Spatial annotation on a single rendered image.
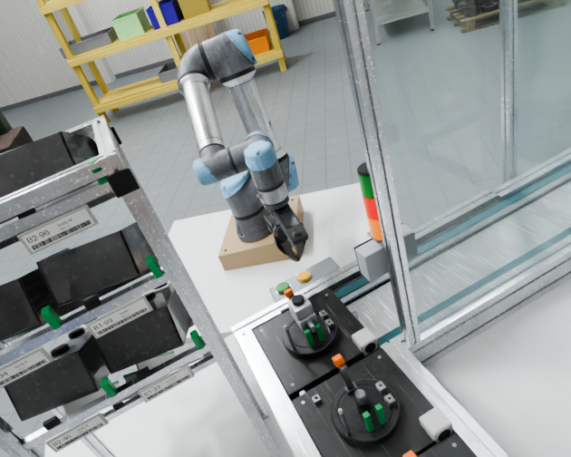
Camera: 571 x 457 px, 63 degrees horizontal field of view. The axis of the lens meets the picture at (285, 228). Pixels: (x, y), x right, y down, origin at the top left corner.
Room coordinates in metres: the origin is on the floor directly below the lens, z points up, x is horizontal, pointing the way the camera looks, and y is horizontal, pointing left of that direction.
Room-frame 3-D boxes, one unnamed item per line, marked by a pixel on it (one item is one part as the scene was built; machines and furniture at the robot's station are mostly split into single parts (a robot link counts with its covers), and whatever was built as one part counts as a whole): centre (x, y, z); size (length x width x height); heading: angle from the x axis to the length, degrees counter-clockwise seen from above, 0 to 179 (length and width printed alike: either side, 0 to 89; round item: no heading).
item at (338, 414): (0.56, -0.03, 1.01); 0.24 x 0.24 x 0.13; 13
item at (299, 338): (0.81, 0.03, 0.98); 0.14 x 0.14 x 0.02
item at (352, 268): (1.02, -0.20, 0.91); 0.89 x 0.06 x 0.11; 103
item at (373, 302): (0.85, -0.27, 0.91); 0.84 x 0.28 x 0.10; 103
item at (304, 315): (0.80, 0.03, 1.07); 0.08 x 0.04 x 0.07; 13
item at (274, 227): (1.06, 0.00, 1.17); 0.09 x 0.08 x 0.12; 13
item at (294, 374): (0.81, 0.03, 0.96); 0.24 x 0.24 x 0.02; 13
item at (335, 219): (1.36, 0.11, 0.84); 0.90 x 0.70 x 0.03; 75
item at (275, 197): (1.06, 0.00, 1.25); 0.08 x 0.08 x 0.05
